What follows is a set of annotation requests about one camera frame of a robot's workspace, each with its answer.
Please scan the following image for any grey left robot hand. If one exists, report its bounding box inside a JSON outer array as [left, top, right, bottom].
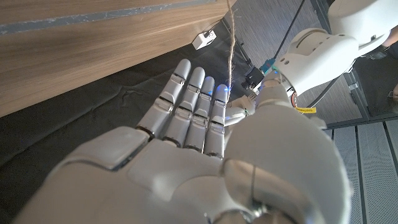
[[225, 93, 259, 127]]

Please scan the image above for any white power strip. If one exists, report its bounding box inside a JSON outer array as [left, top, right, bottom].
[[192, 29, 218, 50]]

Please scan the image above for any black backdrop curtain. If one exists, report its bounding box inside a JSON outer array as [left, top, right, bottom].
[[0, 18, 259, 218]]

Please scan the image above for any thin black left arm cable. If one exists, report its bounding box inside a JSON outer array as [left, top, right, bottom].
[[273, 0, 307, 60]]

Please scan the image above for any black backdrop stand pole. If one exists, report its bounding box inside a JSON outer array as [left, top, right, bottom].
[[222, 18, 254, 68]]

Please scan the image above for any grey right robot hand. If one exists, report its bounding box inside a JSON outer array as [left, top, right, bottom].
[[12, 58, 353, 224]]

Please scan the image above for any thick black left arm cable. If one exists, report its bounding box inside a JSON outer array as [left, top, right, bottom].
[[307, 76, 341, 108]]

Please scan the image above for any jute twine strand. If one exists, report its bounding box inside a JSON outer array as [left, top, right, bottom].
[[226, 0, 238, 103]]

